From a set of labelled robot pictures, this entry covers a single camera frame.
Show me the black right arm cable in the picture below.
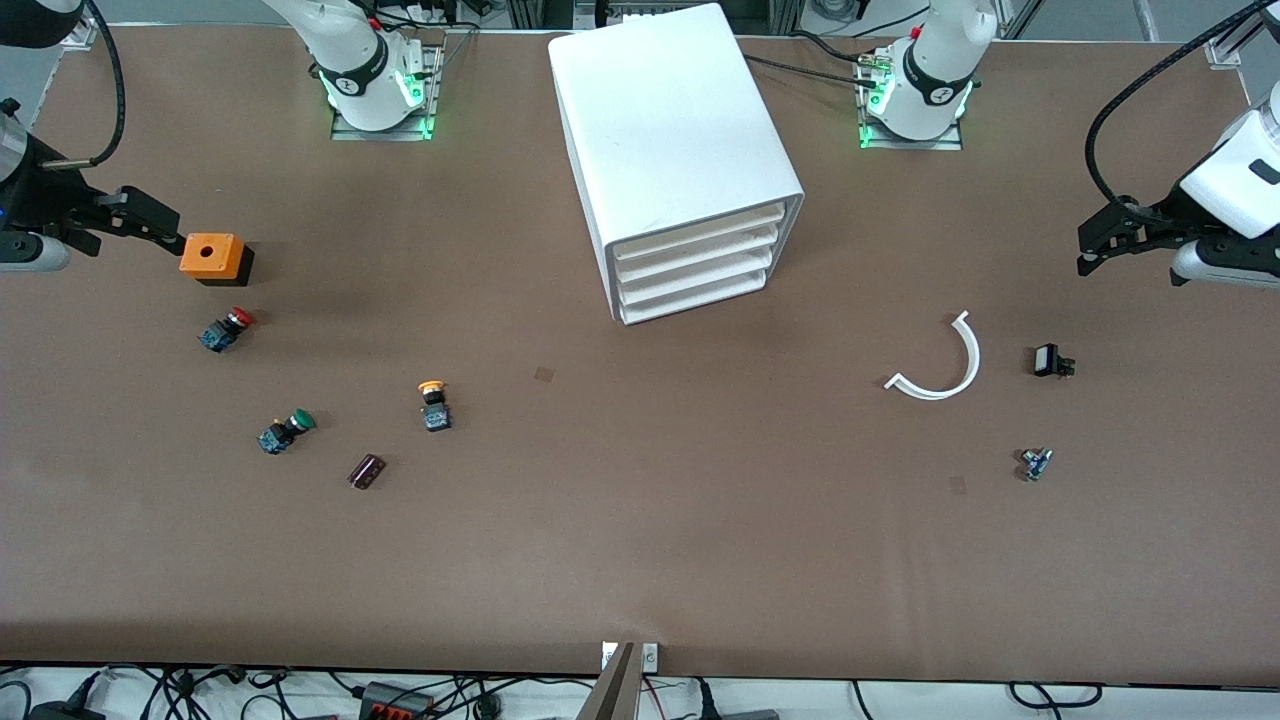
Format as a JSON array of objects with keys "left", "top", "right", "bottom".
[{"left": 45, "top": 0, "right": 127, "bottom": 171}]

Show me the orange button enclosure box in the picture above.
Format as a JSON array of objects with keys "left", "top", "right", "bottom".
[{"left": 179, "top": 232, "right": 255, "bottom": 288}]

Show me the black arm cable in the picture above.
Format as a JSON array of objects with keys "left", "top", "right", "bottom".
[
  {"left": 1085, "top": 0, "right": 1280, "bottom": 216},
  {"left": 45, "top": 0, "right": 127, "bottom": 171}
]

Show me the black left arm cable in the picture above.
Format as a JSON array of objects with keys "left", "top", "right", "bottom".
[{"left": 1085, "top": 0, "right": 1280, "bottom": 216}]

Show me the black orange power strip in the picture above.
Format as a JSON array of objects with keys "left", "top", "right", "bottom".
[{"left": 359, "top": 679, "right": 437, "bottom": 720}]

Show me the white plastic drawer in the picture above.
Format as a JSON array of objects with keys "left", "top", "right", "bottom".
[
  {"left": 620, "top": 272, "right": 772, "bottom": 326},
  {"left": 614, "top": 230, "right": 783, "bottom": 285},
  {"left": 617, "top": 251, "right": 778, "bottom": 306},
  {"left": 611, "top": 207, "right": 788, "bottom": 263}
]

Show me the white curved plastic bracket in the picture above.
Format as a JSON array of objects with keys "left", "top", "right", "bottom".
[{"left": 884, "top": 309, "right": 982, "bottom": 402}]

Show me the red push button switch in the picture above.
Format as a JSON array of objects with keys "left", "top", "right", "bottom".
[{"left": 197, "top": 306, "right": 258, "bottom": 354}]

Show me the grey camera mount bar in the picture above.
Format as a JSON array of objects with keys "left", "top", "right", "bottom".
[{"left": 574, "top": 640, "right": 642, "bottom": 720}]

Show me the green push button switch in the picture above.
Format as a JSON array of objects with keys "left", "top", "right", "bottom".
[{"left": 257, "top": 407, "right": 318, "bottom": 457}]

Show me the yellow push button switch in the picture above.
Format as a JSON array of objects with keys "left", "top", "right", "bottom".
[{"left": 417, "top": 379, "right": 454, "bottom": 434}]

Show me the white drawer cabinet housing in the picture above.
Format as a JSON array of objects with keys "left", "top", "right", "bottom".
[{"left": 547, "top": 2, "right": 807, "bottom": 327}]

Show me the white mount bracket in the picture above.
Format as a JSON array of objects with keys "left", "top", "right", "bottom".
[{"left": 599, "top": 641, "right": 660, "bottom": 672}]

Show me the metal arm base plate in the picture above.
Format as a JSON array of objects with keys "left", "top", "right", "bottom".
[
  {"left": 857, "top": 50, "right": 967, "bottom": 152},
  {"left": 329, "top": 44, "right": 444, "bottom": 142}
]

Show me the black looped cable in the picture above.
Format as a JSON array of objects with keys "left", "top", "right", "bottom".
[{"left": 1007, "top": 681, "right": 1105, "bottom": 712}]

